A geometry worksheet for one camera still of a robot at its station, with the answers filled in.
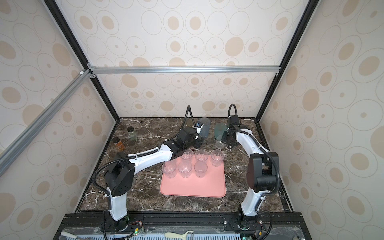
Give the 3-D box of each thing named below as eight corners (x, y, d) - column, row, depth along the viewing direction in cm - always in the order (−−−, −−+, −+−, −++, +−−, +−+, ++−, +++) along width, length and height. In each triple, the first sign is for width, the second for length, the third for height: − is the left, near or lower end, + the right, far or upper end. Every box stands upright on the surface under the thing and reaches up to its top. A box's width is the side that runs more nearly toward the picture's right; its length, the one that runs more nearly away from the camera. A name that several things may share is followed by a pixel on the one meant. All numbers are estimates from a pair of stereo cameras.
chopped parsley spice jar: (130, 141, 108) (125, 132, 100) (132, 135, 112) (128, 126, 104) (137, 141, 108) (132, 132, 100) (138, 135, 112) (134, 126, 104)
